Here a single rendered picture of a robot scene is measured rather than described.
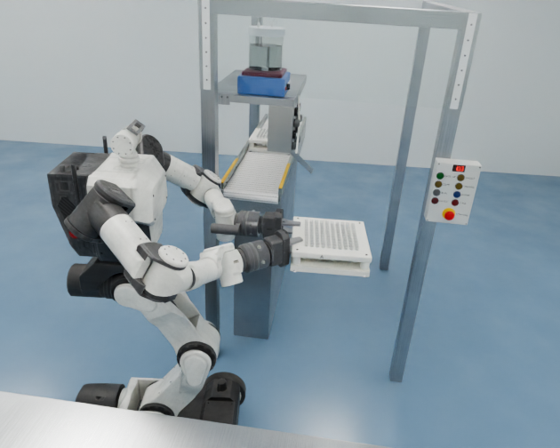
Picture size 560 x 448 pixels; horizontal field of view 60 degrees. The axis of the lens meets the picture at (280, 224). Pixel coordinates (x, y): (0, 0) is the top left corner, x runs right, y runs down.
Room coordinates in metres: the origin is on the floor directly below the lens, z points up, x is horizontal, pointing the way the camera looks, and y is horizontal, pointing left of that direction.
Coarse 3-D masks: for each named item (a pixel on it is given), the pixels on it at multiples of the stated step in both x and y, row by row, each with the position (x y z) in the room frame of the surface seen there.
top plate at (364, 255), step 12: (300, 228) 1.44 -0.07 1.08; (324, 228) 1.45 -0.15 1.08; (360, 228) 1.47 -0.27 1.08; (324, 240) 1.37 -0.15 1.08; (336, 240) 1.38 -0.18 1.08; (360, 240) 1.39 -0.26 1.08; (300, 252) 1.29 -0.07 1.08; (312, 252) 1.29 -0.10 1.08; (324, 252) 1.30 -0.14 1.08; (336, 252) 1.30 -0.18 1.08; (348, 252) 1.31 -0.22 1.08; (360, 252) 1.31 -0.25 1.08
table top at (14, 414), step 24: (0, 408) 0.81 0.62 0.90; (24, 408) 0.81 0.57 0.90; (48, 408) 0.81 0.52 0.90; (72, 408) 0.82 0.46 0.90; (96, 408) 0.82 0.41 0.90; (120, 408) 0.83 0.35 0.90; (0, 432) 0.74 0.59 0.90; (24, 432) 0.75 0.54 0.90; (48, 432) 0.75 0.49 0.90; (72, 432) 0.75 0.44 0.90; (96, 432) 0.76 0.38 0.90; (120, 432) 0.76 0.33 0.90; (144, 432) 0.76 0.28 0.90; (168, 432) 0.77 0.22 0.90; (192, 432) 0.77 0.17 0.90; (216, 432) 0.77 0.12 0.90; (240, 432) 0.78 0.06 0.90; (264, 432) 0.78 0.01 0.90
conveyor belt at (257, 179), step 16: (256, 160) 2.51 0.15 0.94; (272, 160) 2.52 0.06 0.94; (288, 160) 2.53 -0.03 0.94; (240, 176) 2.26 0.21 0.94; (256, 176) 2.27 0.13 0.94; (272, 176) 2.28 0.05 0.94; (224, 192) 2.07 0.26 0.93; (240, 192) 2.07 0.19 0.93; (256, 192) 2.07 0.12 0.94; (272, 192) 2.08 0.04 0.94
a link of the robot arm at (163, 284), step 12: (156, 264) 0.99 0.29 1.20; (192, 264) 1.07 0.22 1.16; (204, 264) 1.10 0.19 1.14; (144, 276) 1.01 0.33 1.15; (156, 276) 0.98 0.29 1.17; (168, 276) 0.98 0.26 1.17; (180, 276) 0.99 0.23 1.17; (192, 276) 1.03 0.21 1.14; (204, 276) 1.07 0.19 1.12; (156, 288) 0.98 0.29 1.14; (168, 288) 0.99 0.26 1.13; (180, 288) 1.00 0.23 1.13; (192, 288) 1.03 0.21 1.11; (168, 300) 1.00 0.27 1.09
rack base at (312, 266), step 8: (304, 264) 1.30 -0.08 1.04; (312, 264) 1.30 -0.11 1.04; (320, 264) 1.30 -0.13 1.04; (328, 264) 1.31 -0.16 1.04; (336, 264) 1.31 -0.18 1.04; (344, 264) 1.31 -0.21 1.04; (352, 264) 1.31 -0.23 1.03; (360, 264) 1.32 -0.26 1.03; (312, 272) 1.29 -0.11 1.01; (320, 272) 1.29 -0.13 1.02; (328, 272) 1.29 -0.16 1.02; (336, 272) 1.29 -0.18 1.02; (344, 272) 1.29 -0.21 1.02; (352, 272) 1.29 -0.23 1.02; (360, 272) 1.29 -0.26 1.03; (368, 272) 1.29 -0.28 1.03
